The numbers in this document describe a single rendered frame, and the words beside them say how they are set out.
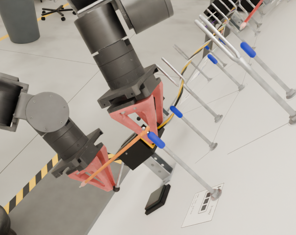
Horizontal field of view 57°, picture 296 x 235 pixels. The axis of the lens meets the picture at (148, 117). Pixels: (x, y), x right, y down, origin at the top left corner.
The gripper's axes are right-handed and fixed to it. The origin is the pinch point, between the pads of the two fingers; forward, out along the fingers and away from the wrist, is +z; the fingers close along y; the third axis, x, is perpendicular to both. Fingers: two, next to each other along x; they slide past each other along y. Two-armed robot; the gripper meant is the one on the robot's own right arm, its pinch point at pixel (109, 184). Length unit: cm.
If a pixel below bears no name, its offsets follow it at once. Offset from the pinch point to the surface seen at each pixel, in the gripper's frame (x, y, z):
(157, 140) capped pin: -22.2, -12.2, -8.4
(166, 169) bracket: -11.8, 0.8, 2.3
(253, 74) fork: -32.5, -7.6, -8.0
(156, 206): -12.4, -7.9, 2.2
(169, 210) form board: -15.5, -10.0, 2.0
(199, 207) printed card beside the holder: -21.3, -12.7, 0.7
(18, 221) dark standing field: 123, 47, 21
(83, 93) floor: 130, 179, -10
